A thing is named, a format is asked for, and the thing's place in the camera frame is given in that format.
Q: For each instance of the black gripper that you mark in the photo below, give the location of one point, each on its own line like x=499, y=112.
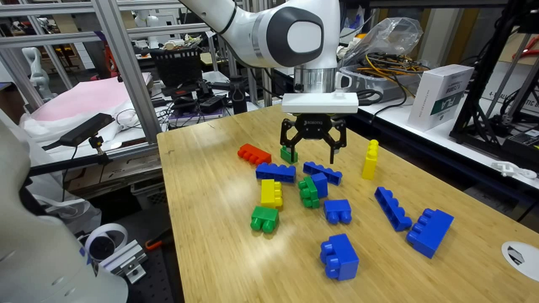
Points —
x=314, y=126

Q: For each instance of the blue small toy brick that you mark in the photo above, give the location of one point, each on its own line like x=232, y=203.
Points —
x=321, y=186
x=338, y=213

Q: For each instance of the yellow square toy brick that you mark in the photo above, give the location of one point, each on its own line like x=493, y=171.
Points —
x=272, y=195

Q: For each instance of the blue long toy brick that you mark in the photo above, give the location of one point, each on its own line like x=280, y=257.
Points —
x=326, y=173
x=275, y=173
x=393, y=212

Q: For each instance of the yellow tall brick stack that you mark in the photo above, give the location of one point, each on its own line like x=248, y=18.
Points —
x=370, y=163

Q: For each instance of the red four-stud toy brick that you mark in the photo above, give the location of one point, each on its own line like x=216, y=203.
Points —
x=253, y=154

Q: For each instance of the white side table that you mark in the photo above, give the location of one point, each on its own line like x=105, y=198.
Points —
x=397, y=116

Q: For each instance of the blue tall stacked toy brick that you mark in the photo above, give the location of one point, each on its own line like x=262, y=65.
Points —
x=339, y=259

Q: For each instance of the black desk devices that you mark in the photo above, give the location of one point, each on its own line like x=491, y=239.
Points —
x=194, y=102

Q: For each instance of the clear crumpled plastic bag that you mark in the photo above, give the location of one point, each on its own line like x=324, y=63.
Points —
x=393, y=37

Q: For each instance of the white cardboard box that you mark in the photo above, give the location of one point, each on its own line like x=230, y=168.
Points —
x=439, y=95

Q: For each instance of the blue wide stepped toy brick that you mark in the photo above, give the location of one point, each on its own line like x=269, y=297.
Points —
x=430, y=233

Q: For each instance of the black mesh basket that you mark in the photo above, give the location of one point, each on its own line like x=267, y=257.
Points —
x=178, y=70

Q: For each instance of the white power strip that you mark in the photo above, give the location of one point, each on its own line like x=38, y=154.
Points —
x=511, y=169

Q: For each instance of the pink foam sheet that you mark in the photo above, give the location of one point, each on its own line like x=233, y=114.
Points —
x=85, y=99

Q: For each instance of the white round desk grommet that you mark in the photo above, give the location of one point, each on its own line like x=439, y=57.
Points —
x=523, y=260

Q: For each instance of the white round device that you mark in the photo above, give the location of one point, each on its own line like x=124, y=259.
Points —
x=93, y=239

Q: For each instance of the white office chair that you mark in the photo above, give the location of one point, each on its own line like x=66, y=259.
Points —
x=34, y=237

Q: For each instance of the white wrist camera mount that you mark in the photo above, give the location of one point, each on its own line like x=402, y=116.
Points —
x=321, y=104

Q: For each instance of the black metal frame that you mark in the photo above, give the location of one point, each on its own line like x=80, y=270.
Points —
x=489, y=68

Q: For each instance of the aluminium extrusion post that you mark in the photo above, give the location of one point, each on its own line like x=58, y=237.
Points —
x=127, y=68

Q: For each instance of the grey metal bracket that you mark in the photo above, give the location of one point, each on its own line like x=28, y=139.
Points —
x=132, y=262

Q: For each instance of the black flat camera bar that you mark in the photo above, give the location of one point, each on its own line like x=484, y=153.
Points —
x=85, y=129

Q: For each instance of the aluminium extrusion rail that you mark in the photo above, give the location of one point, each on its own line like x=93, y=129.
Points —
x=51, y=38
x=45, y=10

